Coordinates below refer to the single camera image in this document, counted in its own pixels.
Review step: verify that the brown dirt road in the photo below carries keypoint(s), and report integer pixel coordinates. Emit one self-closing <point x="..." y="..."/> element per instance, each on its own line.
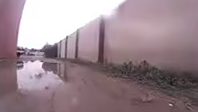
<point x="94" y="98"/>

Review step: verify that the dark bush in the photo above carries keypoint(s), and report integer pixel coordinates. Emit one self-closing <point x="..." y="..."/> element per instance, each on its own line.
<point x="50" y="50"/>

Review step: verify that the water puddle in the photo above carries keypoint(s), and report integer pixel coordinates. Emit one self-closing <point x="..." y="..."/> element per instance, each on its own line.
<point x="35" y="75"/>

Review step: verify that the long pinkish panel wall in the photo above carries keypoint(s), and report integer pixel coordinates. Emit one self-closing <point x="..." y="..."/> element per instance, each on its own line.
<point x="148" y="32"/>

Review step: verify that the reddish wall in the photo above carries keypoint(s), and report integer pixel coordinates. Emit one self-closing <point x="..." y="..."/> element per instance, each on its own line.
<point x="4" y="18"/>

